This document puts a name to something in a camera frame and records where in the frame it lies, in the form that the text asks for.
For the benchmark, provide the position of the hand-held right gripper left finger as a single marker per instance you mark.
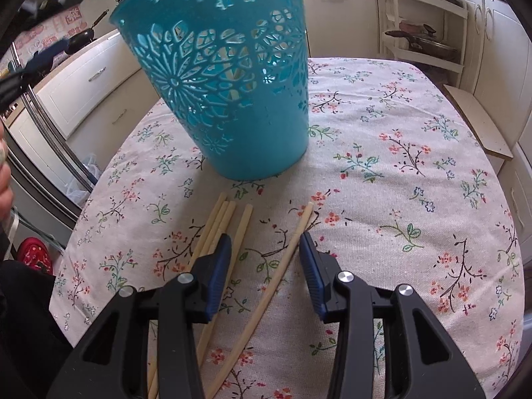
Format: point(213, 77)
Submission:
point(218, 274)

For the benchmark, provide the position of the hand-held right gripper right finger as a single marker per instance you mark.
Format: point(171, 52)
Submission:
point(311, 274)

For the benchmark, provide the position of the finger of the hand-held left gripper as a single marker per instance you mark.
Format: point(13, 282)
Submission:
point(50, 52)
point(54, 2)

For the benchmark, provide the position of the curved bamboo chopstick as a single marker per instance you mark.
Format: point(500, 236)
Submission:
point(274, 291)

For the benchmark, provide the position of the bundle of bamboo chopsticks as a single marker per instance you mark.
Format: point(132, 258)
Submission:
point(239, 237)

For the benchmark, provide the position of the teal openwork plastic basket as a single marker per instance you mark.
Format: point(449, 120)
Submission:
point(232, 133)

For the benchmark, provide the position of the person's left hand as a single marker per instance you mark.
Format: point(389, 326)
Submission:
point(4, 174)

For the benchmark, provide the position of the black wok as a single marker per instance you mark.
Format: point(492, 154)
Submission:
point(77, 43)

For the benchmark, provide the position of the floral tablecloth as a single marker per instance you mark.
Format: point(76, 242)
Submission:
point(395, 216)

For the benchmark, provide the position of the clear plastic bag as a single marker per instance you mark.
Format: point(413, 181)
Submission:
point(85, 178)

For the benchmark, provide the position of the red patterned slipper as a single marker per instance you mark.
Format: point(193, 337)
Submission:
point(35, 255)

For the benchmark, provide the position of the person's black trouser leg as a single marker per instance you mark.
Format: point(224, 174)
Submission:
point(25, 332)

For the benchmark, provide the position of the small wooden bench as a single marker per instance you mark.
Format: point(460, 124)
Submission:
point(478, 120)

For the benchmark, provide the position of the white trolley rack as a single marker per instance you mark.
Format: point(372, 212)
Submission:
point(432, 65)

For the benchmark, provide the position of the lidded steel pot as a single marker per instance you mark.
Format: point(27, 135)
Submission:
point(432, 48)

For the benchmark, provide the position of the pink wall stickers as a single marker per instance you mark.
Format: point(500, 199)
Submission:
point(39, 33)

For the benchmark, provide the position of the grey sliding door frame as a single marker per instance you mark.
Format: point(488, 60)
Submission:
point(41, 133)

